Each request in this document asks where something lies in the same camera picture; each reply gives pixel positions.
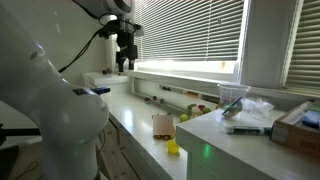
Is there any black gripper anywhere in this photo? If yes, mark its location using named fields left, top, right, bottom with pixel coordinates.
left=115, top=30, right=139, bottom=73

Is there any green white marker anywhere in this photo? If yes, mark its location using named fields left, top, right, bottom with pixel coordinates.
left=224, top=124, right=273, bottom=137

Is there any blue handled tool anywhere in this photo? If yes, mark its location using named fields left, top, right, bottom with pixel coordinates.
left=221, top=96, right=244, bottom=120

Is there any mirror panel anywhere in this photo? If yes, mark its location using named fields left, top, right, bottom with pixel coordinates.
left=132, top=77, right=222, bottom=115

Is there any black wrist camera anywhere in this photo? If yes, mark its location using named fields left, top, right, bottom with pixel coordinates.
left=98, top=19, right=145, bottom=40

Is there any narrow white window blind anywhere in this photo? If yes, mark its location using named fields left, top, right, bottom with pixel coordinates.
left=284, top=0, right=320, bottom=95

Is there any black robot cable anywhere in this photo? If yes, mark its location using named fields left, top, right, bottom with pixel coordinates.
left=57, top=13, right=134, bottom=74

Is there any black stereo camera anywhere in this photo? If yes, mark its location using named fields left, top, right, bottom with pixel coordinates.
left=90, top=86, right=111, bottom=96

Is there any orange toy car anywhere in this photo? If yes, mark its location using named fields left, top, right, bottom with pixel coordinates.
left=152, top=114, right=177, bottom=141

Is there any wide white window blind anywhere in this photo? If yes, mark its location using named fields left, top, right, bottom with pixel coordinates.
left=133, top=0, right=247, bottom=63

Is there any clear plastic cup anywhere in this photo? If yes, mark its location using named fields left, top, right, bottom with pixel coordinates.
left=217, top=82, right=251, bottom=108

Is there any yellow plastic bowl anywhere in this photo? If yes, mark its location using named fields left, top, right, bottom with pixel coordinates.
left=166, top=139, right=181, bottom=157

